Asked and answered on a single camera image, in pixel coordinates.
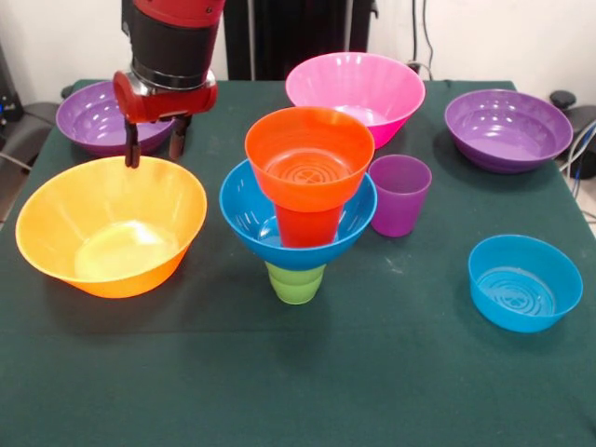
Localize orange plastic cup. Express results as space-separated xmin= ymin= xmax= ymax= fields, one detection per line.
xmin=274 ymin=203 xmax=345 ymax=249

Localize low blue plastic bowl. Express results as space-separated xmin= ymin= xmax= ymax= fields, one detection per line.
xmin=467 ymin=234 xmax=584 ymax=333

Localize deep blue plastic bowl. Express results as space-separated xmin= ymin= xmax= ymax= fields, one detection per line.
xmin=219 ymin=158 xmax=378 ymax=272

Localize black device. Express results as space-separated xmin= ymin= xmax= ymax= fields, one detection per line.
xmin=0 ymin=44 xmax=24 ymax=126

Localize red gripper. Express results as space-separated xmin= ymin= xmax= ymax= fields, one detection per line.
xmin=113 ymin=69 xmax=220 ymax=169

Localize purple plastic bowl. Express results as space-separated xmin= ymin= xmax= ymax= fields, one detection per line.
xmin=55 ymin=79 xmax=181 ymax=157
xmin=443 ymin=88 xmax=575 ymax=174

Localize white cable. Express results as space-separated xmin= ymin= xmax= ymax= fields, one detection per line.
xmin=0 ymin=151 xmax=33 ymax=172
xmin=558 ymin=120 xmax=596 ymax=174

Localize pink plastic bowl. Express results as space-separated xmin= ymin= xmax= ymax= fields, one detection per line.
xmin=285 ymin=51 xmax=427 ymax=151

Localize yellow plastic bowl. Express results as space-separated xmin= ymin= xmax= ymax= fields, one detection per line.
xmin=14 ymin=156 xmax=209 ymax=300

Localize blue cable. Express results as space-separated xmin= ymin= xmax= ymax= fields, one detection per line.
xmin=570 ymin=118 xmax=596 ymax=182

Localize purple plastic cup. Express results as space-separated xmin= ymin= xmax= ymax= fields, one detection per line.
xmin=371 ymin=154 xmax=433 ymax=238

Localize black round knob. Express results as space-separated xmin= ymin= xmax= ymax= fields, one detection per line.
xmin=549 ymin=90 xmax=578 ymax=112

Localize green plastic cup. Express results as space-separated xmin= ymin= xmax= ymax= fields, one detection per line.
xmin=264 ymin=259 xmax=327 ymax=306

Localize grey wall cable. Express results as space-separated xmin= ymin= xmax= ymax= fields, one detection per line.
xmin=421 ymin=0 xmax=435 ymax=74

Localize orange plastic bowl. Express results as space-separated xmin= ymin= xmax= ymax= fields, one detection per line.
xmin=244 ymin=105 xmax=376 ymax=212

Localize dark green table cloth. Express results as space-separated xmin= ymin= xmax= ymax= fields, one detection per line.
xmin=0 ymin=78 xmax=596 ymax=447

